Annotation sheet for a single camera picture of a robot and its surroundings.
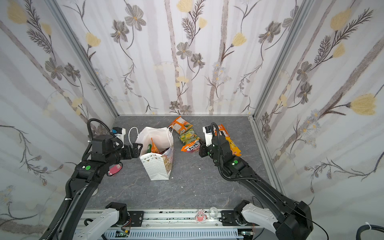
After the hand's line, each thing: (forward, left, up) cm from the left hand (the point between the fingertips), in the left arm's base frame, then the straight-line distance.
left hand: (133, 141), depth 72 cm
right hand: (+1, -32, +2) cm, 32 cm away
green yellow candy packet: (+19, -28, -24) cm, 41 cm away
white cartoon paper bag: (-8, -12, -11) cm, 18 cm away
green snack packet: (+4, -4, -14) cm, 15 cm away
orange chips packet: (+2, -8, -10) cm, 13 cm away
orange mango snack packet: (+30, -21, -24) cm, 44 cm away
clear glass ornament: (-28, -40, -25) cm, 55 cm away
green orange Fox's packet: (-1, -29, -3) cm, 29 cm away
